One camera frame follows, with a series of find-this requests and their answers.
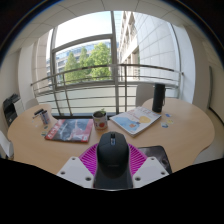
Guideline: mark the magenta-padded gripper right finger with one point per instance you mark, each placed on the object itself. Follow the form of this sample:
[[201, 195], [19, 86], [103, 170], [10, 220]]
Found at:
[[150, 170]]

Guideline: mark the dark blue marker box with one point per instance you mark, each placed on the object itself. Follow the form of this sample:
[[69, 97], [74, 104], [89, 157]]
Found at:
[[38, 113]]

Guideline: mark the black computer mouse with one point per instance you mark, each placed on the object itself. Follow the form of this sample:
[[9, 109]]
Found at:
[[112, 155]]

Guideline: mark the red and blue magazine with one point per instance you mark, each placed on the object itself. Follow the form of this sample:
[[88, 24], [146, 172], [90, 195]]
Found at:
[[70, 130]]

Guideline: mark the light blue book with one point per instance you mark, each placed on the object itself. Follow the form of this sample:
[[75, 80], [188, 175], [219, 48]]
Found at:
[[135, 120]]

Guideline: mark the white chair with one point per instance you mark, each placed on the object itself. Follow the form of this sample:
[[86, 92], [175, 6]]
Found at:
[[31, 103], [5, 145], [144, 93]]

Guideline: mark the black cylinder bottle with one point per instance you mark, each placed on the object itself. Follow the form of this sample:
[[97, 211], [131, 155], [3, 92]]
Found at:
[[158, 97]]

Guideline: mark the grey metal railing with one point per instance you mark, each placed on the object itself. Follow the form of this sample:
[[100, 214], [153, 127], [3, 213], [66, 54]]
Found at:
[[100, 68]]

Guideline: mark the black printed mouse pad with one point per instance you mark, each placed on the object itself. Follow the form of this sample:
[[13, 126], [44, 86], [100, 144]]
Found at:
[[160, 155]]

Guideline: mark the white printed tin can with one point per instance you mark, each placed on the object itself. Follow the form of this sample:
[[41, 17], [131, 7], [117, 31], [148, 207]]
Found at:
[[45, 117]]

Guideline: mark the printed tin can with plant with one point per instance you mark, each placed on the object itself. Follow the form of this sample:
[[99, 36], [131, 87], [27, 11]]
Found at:
[[100, 120]]

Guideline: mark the green trees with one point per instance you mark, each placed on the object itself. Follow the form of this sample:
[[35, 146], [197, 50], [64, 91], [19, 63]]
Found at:
[[90, 63]]

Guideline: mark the black and white printer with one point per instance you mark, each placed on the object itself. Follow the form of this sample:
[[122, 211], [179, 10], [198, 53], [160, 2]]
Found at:
[[10, 108]]

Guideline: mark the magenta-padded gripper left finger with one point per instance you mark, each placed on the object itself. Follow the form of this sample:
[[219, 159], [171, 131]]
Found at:
[[75, 171]]

